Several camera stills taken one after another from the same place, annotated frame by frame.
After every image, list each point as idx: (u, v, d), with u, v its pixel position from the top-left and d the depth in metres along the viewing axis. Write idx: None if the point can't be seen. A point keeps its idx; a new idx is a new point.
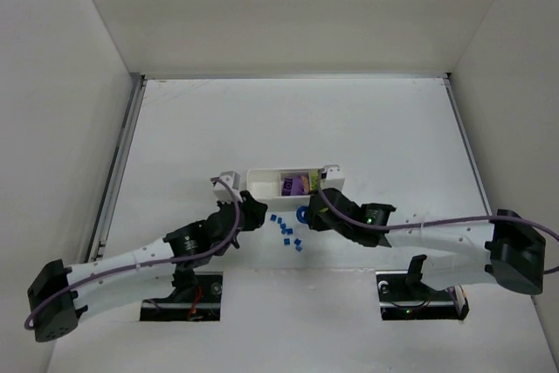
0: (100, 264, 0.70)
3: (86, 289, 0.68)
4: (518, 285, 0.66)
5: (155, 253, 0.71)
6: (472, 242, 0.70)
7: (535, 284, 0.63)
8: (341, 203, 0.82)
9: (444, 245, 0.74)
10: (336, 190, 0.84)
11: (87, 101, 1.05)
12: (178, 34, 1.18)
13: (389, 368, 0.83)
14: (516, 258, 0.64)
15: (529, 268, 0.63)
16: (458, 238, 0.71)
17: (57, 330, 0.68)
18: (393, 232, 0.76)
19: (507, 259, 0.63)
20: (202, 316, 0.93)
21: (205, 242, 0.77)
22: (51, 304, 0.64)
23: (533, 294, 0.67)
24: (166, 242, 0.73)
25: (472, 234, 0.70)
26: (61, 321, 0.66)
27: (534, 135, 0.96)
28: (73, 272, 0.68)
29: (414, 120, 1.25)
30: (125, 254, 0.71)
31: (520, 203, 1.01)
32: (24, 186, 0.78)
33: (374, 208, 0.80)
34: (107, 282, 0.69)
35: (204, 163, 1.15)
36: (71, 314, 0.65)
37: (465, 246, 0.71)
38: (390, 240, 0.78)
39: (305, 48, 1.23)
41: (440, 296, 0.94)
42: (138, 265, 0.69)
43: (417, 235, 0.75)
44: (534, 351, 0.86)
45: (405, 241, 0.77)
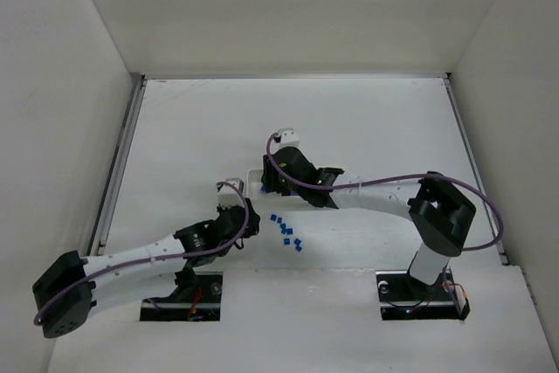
0: (115, 257, 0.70)
3: (103, 279, 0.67)
4: (439, 245, 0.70)
5: (168, 248, 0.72)
6: (399, 199, 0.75)
7: (453, 245, 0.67)
8: (298, 164, 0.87)
9: (377, 204, 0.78)
10: (295, 151, 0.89)
11: (86, 100, 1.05)
12: (177, 34, 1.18)
13: (389, 368, 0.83)
14: (435, 215, 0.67)
15: (447, 227, 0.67)
16: (388, 196, 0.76)
17: (66, 326, 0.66)
18: (337, 191, 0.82)
19: (425, 212, 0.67)
20: (203, 316, 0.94)
21: (213, 239, 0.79)
22: (68, 295, 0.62)
23: (452, 256, 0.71)
24: (177, 238, 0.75)
25: (402, 192, 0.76)
26: (73, 316, 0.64)
27: (534, 134, 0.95)
28: (90, 265, 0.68)
29: (414, 120, 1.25)
30: (139, 248, 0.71)
31: (520, 203, 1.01)
32: (24, 185, 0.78)
33: (329, 172, 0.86)
34: (123, 275, 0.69)
35: (204, 163, 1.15)
36: (85, 308, 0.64)
37: (394, 203, 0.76)
38: (336, 200, 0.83)
39: (304, 48, 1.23)
41: (439, 296, 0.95)
42: (154, 259, 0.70)
43: (355, 195, 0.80)
44: (534, 351, 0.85)
45: (348, 201, 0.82)
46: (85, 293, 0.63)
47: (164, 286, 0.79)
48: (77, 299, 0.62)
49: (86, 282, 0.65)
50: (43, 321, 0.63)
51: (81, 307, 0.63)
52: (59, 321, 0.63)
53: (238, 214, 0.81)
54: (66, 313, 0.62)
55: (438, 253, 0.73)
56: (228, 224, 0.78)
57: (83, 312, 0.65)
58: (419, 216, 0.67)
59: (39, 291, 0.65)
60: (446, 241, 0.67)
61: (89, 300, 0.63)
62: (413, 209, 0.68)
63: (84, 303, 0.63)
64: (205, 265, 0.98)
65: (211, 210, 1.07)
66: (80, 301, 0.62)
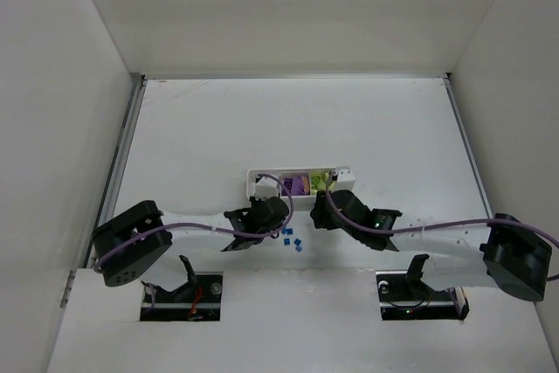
0: (185, 217, 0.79)
3: (177, 233, 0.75)
4: (519, 289, 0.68)
5: (222, 222, 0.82)
6: (468, 245, 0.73)
7: (536, 290, 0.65)
8: (353, 208, 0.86)
9: (445, 249, 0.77)
10: (349, 195, 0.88)
11: (87, 100, 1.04)
12: (178, 34, 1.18)
13: (389, 368, 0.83)
14: (509, 260, 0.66)
15: (527, 272, 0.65)
16: (455, 241, 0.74)
17: (127, 275, 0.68)
18: (397, 236, 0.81)
19: (501, 259, 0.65)
20: (203, 316, 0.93)
21: (251, 225, 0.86)
22: (147, 239, 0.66)
23: (534, 300, 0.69)
24: (226, 217, 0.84)
25: (470, 237, 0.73)
26: (141, 265, 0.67)
27: (534, 134, 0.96)
28: (165, 217, 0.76)
29: (414, 120, 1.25)
30: (201, 217, 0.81)
31: (519, 203, 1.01)
32: (24, 187, 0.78)
33: (387, 214, 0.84)
34: (191, 235, 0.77)
35: (204, 163, 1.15)
36: (154, 258, 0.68)
37: (462, 249, 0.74)
38: (397, 245, 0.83)
39: (305, 49, 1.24)
41: (440, 296, 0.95)
42: (215, 226, 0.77)
43: (419, 238, 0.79)
44: (534, 351, 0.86)
45: (410, 245, 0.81)
46: (164, 239, 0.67)
47: (177, 277, 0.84)
48: (155, 245, 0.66)
49: (164, 231, 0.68)
50: (109, 265, 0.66)
51: (154, 254, 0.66)
52: (130, 265, 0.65)
53: (277, 203, 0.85)
54: (141, 257, 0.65)
55: (518, 296, 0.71)
56: (266, 213, 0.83)
57: (149, 262, 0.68)
58: (495, 263, 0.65)
59: (108, 234, 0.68)
60: (528, 288, 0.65)
61: (166, 248, 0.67)
62: (487, 257, 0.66)
63: (158, 251, 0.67)
64: (204, 265, 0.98)
65: (212, 209, 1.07)
66: (158, 246, 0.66)
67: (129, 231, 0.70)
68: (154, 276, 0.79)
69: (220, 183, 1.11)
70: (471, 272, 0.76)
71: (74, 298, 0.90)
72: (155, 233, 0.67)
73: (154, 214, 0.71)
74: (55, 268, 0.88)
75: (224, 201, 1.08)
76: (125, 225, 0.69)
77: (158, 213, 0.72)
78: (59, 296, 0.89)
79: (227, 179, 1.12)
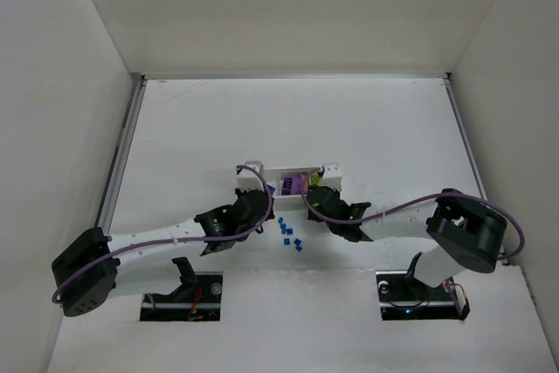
0: (138, 236, 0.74)
3: (127, 258, 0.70)
4: (470, 261, 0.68)
5: (189, 231, 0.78)
6: (418, 221, 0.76)
7: (484, 259, 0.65)
8: (329, 203, 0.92)
9: (403, 228, 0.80)
10: (325, 189, 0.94)
11: (86, 100, 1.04)
12: (177, 34, 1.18)
13: (389, 368, 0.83)
14: (454, 231, 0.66)
15: (472, 240, 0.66)
16: (409, 219, 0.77)
17: (85, 305, 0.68)
18: (367, 224, 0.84)
19: (445, 229, 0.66)
20: (203, 316, 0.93)
21: (232, 224, 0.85)
22: (93, 271, 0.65)
23: (488, 272, 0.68)
24: (196, 222, 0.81)
25: (420, 214, 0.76)
26: (93, 294, 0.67)
27: (534, 134, 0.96)
28: (113, 242, 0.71)
29: (414, 120, 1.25)
30: (161, 230, 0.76)
31: (519, 203, 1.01)
32: (24, 187, 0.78)
33: (361, 208, 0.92)
34: (147, 254, 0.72)
35: (205, 163, 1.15)
36: (106, 286, 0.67)
37: (415, 225, 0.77)
38: (368, 232, 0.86)
39: (305, 49, 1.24)
41: (440, 296, 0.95)
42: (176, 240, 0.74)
43: (382, 224, 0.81)
44: (534, 351, 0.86)
45: (377, 231, 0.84)
46: (109, 269, 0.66)
47: (169, 280, 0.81)
48: (100, 275, 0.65)
49: (111, 259, 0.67)
50: (63, 300, 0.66)
51: (104, 284, 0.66)
52: (81, 297, 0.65)
53: (255, 199, 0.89)
54: (90, 289, 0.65)
55: (474, 271, 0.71)
56: (245, 209, 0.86)
57: (104, 290, 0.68)
58: (439, 233, 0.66)
59: (58, 269, 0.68)
60: (474, 256, 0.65)
61: (113, 276, 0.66)
62: (431, 227, 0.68)
63: (106, 280, 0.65)
64: (205, 265, 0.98)
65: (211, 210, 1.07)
66: (104, 277, 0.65)
67: (80, 261, 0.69)
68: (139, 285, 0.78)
69: (219, 183, 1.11)
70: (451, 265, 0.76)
71: None
72: (102, 263, 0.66)
73: (103, 241, 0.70)
74: None
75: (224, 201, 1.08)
76: (75, 258, 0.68)
77: (106, 239, 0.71)
78: None
79: (226, 179, 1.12)
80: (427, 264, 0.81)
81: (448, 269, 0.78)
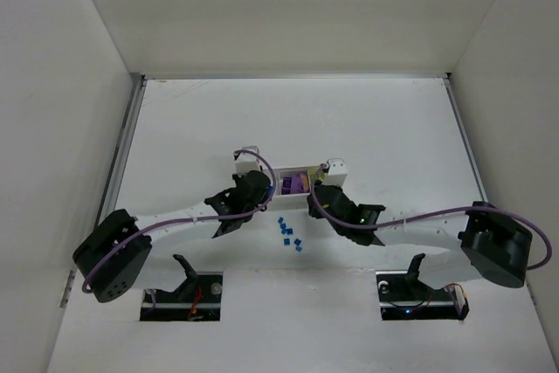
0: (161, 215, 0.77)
3: (155, 235, 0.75)
4: (499, 276, 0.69)
5: (204, 210, 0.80)
6: (448, 234, 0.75)
7: (514, 274, 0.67)
8: (339, 203, 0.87)
9: (424, 238, 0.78)
10: (334, 189, 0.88)
11: (87, 100, 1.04)
12: (178, 34, 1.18)
13: (389, 368, 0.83)
14: (488, 248, 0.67)
15: (505, 258, 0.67)
16: (436, 230, 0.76)
17: (118, 287, 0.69)
18: (383, 229, 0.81)
19: (479, 246, 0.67)
20: (203, 316, 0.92)
21: (238, 204, 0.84)
22: (126, 249, 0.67)
23: (514, 287, 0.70)
24: (208, 203, 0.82)
25: (449, 225, 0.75)
26: (128, 272, 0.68)
27: (534, 135, 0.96)
28: (140, 221, 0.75)
29: (414, 120, 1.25)
30: (180, 210, 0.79)
31: (519, 203, 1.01)
32: (24, 188, 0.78)
33: (372, 210, 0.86)
34: (172, 231, 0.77)
35: (204, 163, 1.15)
36: (139, 264, 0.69)
37: (443, 238, 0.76)
38: (382, 238, 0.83)
39: (305, 49, 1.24)
41: (440, 296, 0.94)
42: (196, 218, 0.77)
43: (401, 230, 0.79)
44: (534, 351, 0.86)
45: (392, 236, 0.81)
46: (145, 243, 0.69)
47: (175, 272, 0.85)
48: (137, 249, 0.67)
49: (142, 236, 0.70)
50: (96, 281, 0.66)
51: (139, 260, 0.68)
52: (118, 276, 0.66)
53: (255, 176, 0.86)
54: (127, 265, 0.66)
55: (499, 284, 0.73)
56: (248, 190, 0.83)
57: (136, 269, 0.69)
58: (473, 251, 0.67)
59: (85, 254, 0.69)
60: (507, 273, 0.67)
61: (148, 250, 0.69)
62: (466, 244, 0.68)
63: (141, 255, 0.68)
64: (203, 265, 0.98)
65: None
66: (139, 252, 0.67)
67: (108, 245, 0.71)
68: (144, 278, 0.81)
69: (219, 183, 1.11)
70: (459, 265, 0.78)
71: (74, 298, 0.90)
72: (134, 240, 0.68)
73: (128, 222, 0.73)
74: (54, 269, 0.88)
75: None
76: (102, 241, 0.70)
77: (132, 219, 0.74)
78: (59, 296, 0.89)
79: (227, 179, 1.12)
80: (438, 267, 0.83)
81: (459, 272, 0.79)
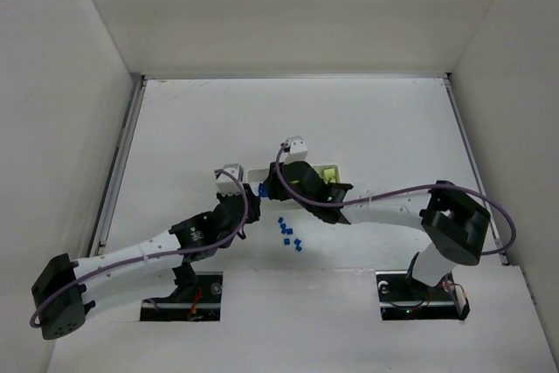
0: (106, 258, 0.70)
3: (93, 281, 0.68)
4: (455, 254, 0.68)
5: (162, 245, 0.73)
6: (410, 211, 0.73)
7: (470, 252, 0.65)
8: (309, 181, 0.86)
9: (389, 216, 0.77)
10: (304, 166, 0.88)
11: (86, 100, 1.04)
12: (178, 34, 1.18)
13: (389, 368, 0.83)
14: (447, 224, 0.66)
15: (461, 235, 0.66)
16: (398, 208, 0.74)
17: (64, 328, 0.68)
18: (348, 206, 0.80)
19: (438, 223, 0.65)
20: (203, 316, 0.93)
21: (211, 232, 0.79)
22: (59, 300, 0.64)
23: (472, 266, 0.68)
24: (172, 234, 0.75)
25: (412, 203, 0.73)
26: (67, 320, 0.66)
27: (534, 134, 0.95)
28: (79, 267, 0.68)
29: (414, 120, 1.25)
30: (130, 248, 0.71)
31: (519, 203, 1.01)
32: (24, 188, 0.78)
33: (340, 189, 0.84)
34: (115, 276, 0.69)
35: (205, 162, 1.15)
36: (79, 310, 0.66)
37: (405, 215, 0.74)
38: (347, 215, 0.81)
39: (305, 48, 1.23)
41: (440, 296, 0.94)
42: (147, 256, 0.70)
43: (367, 209, 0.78)
44: (535, 351, 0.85)
45: (358, 215, 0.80)
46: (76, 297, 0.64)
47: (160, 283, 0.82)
48: (67, 303, 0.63)
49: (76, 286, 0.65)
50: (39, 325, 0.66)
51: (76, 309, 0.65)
52: (56, 323, 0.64)
53: (231, 204, 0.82)
54: (58, 318, 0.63)
55: (458, 263, 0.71)
56: (225, 216, 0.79)
57: (79, 314, 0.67)
58: (432, 227, 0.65)
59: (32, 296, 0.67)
60: (464, 252, 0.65)
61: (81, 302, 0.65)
62: (425, 221, 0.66)
63: (73, 307, 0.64)
64: (206, 265, 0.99)
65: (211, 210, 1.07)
66: (70, 306, 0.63)
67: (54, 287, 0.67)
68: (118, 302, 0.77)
69: None
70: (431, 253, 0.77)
71: None
72: (66, 291, 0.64)
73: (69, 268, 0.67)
74: None
75: None
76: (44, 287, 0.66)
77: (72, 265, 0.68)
78: None
79: None
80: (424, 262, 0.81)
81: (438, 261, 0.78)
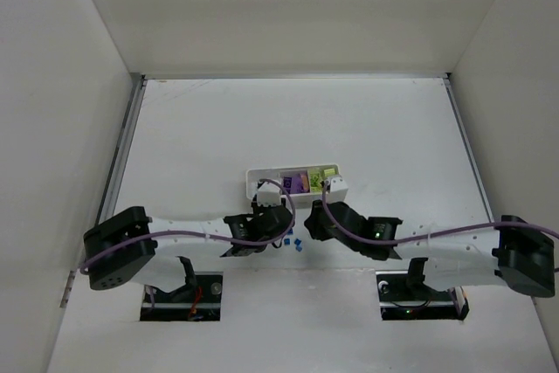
0: (175, 223, 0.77)
3: (162, 242, 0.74)
4: (529, 288, 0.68)
5: (219, 229, 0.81)
6: (479, 251, 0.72)
7: (548, 286, 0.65)
8: (350, 221, 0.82)
9: (450, 253, 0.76)
10: (343, 206, 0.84)
11: (86, 100, 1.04)
12: (178, 34, 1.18)
13: (389, 368, 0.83)
14: (523, 264, 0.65)
15: (538, 272, 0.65)
16: (465, 246, 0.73)
17: (113, 280, 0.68)
18: (403, 245, 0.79)
19: (516, 264, 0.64)
20: (203, 316, 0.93)
21: (255, 232, 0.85)
22: (130, 248, 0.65)
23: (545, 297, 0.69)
24: (225, 222, 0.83)
25: (479, 242, 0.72)
26: (124, 272, 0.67)
27: (534, 134, 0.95)
28: (153, 224, 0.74)
29: (414, 120, 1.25)
30: (195, 223, 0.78)
31: (520, 203, 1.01)
32: (24, 188, 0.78)
33: (384, 224, 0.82)
34: (180, 244, 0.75)
35: (205, 163, 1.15)
36: (138, 265, 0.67)
37: (472, 255, 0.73)
38: (400, 252, 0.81)
39: (305, 48, 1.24)
41: (440, 296, 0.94)
42: (208, 236, 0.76)
43: (425, 245, 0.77)
44: (535, 351, 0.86)
45: (414, 252, 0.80)
46: (146, 249, 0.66)
47: (177, 279, 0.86)
48: (137, 254, 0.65)
49: (149, 240, 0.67)
50: (93, 271, 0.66)
51: (138, 263, 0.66)
52: (114, 272, 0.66)
53: (279, 210, 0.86)
54: (122, 265, 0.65)
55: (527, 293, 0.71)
56: (272, 222, 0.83)
57: (133, 271, 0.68)
58: (511, 268, 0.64)
59: (97, 237, 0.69)
60: (541, 286, 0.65)
61: (149, 257, 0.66)
62: (502, 263, 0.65)
63: (141, 260, 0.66)
64: (204, 265, 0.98)
65: (212, 210, 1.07)
66: (138, 257, 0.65)
67: (118, 237, 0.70)
68: (148, 277, 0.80)
69: (219, 183, 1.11)
70: (474, 275, 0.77)
71: (74, 297, 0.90)
72: (140, 242, 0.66)
73: (141, 221, 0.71)
74: (54, 269, 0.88)
75: (224, 201, 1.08)
76: (114, 231, 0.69)
77: (147, 219, 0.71)
78: (59, 296, 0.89)
79: (227, 180, 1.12)
80: (447, 273, 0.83)
81: (472, 280, 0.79)
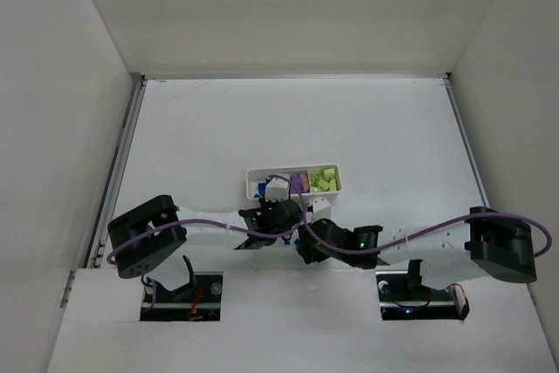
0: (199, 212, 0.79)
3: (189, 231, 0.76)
4: (509, 275, 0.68)
5: (237, 220, 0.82)
6: (452, 246, 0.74)
7: (527, 272, 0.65)
8: (334, 236, 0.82)
9: (431, 252, 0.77)
10: (325, 223, 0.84)
11: (86, 100, 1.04)
12: (178, 34, 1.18)
13: (389, 368, 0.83)
14: (497, 253, 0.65)
15: (514, 259, 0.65)
16: (440, 245, 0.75)
17: (139, 268, 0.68)
18: (384, 252, 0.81)
19: (489, 255, 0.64)
20: (203, 316, 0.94)
21: (266, 225, 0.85)
22: (161, 235, 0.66)
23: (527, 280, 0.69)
24: (241, 215, 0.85)
25: (452, 238, 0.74)
26: (152, 259, 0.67)
27: (534, 134, 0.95)
28: (181, 212, 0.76)
29: (413, 120, 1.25)
30: (216, 214, 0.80)
31: (520, 203, 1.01)
32: (24, 188, 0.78)
33: (368, 233, 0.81)
34: (205, 232, 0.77)
35: (205, 162, 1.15)
36: (167, 252, 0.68)
37: (449, 251, 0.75)
38: (386, 259, 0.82)
39: (305, 48, 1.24)
41: (440, 296, 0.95)
42: (229, 225, 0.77)
43: (405, 250, 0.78)
44: (536, 352, 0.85)
45: (397, 257, 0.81)
46: (177, 236, 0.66)
47: (181, 276, 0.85)
48: (169, 240, 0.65)
49: (179, 226, 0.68)
50: (119, 259, 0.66)
51: (169, 249, 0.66)
52: (146, 259, 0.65)
53: (292, 203, 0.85)
54: (153, 253, 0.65)
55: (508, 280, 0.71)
56: (283, 215, 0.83)
57: (159, 259, 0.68)
58: (485, 259, 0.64)
59: (121, 224, 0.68)
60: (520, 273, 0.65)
61: (179, 244, 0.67)
62: (476, 256, 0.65)
63: (173, 246, 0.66)
64: (205, 265, 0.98)
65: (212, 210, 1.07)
66: (170, 243, 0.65)
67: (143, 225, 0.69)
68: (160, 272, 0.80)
69: (220, 183, 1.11)
70: (464, 269, 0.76)
71: (74, 297, 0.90)
72: (170, 228, 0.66)
73: (169, 209, 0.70)
74: (54, 269, 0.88)
75: (224, 201, 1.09)
76: (141, 218, 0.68)
77: (174, 208, 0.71)
78: (59, 296, 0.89)
79: (228, 180, 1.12)
80: (440, 270, 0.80)
81: (464, 274, 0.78)
